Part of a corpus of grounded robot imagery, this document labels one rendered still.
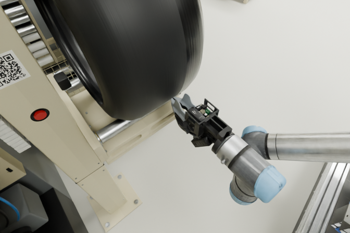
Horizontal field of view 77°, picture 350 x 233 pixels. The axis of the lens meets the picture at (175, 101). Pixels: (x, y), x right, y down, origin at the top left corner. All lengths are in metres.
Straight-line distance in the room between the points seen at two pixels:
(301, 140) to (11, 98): 0.70
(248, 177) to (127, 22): 0.40
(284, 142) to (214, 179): 1.05
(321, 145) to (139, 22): 0.50
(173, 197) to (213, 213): 0.27
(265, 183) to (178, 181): 1.14
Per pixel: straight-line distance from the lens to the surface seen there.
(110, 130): 0.75
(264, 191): 0.53
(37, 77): 0.61
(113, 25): 0.43
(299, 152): 0.64
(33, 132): 0.72
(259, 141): 0.66
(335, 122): 2.26
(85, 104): 1.00
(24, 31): 1.00
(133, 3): 0.44
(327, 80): 2.59
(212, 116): 0.55
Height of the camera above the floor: 1.54
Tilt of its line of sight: 52 degrees down
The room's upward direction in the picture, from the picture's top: straight up
